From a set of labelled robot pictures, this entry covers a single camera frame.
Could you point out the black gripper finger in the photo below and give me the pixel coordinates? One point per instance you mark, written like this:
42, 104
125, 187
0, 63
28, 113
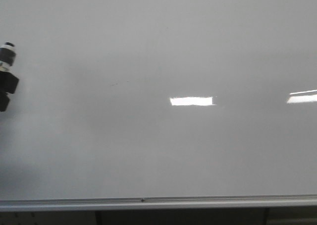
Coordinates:
8, 82
4, 101

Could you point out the white marker black tip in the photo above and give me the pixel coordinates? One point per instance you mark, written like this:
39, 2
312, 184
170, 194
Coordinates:
7, 56

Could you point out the white whiteboard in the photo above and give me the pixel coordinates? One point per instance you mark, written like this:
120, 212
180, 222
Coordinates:
159, 98

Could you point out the aluminium whiteboard bottom frame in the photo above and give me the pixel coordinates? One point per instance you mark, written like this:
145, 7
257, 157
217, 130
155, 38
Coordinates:
152, 203

